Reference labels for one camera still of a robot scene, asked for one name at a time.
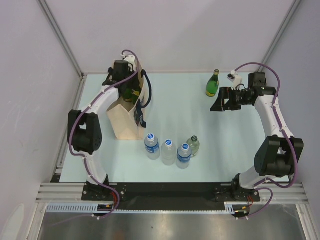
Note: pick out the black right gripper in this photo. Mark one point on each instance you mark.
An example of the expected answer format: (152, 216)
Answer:
(225, 93)

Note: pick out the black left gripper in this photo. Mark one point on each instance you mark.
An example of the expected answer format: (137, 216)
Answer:
(135, 85)

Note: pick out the green glass bottle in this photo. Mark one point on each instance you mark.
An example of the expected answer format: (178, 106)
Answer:
(213, 84)
(127, 95)

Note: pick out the green glass bottle front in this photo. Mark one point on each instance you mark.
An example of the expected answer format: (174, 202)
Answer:
(127, 95)

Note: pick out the green bottle red label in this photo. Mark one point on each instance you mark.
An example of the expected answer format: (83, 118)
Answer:
(135, 94)

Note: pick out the beige canvas tote bag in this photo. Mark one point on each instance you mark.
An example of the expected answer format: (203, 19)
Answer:
(128, 120)

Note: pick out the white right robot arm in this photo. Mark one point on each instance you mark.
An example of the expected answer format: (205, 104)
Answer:
(276, 161)

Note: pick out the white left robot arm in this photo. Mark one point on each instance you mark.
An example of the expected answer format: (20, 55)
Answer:
(84, 133)

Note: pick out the clear glass bottle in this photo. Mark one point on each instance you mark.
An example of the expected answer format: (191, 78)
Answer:
(194, 145)

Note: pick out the blue label water bottle right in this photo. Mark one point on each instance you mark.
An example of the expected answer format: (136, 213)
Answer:
(183, 156)

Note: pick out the blue label water bottle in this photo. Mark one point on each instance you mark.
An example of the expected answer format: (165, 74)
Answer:
(152, 146)
(183, 156)

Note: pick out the clear plastic water bottle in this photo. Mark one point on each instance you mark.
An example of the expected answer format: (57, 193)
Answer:
(168, 152)

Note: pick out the blue label water bottle left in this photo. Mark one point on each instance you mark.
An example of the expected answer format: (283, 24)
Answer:
(152, 146)

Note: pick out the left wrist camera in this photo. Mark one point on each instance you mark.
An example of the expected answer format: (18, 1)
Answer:
(131, 59)

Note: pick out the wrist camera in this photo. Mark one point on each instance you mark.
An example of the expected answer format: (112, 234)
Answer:
(131, 59)
(235, 78)

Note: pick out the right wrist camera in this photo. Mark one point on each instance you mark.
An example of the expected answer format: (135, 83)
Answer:
(235, 78)

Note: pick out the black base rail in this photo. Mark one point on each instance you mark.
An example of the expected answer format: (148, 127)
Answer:
(217, 191)

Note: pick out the white cable duct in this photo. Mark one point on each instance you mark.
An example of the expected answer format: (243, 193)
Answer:
(96, 208)

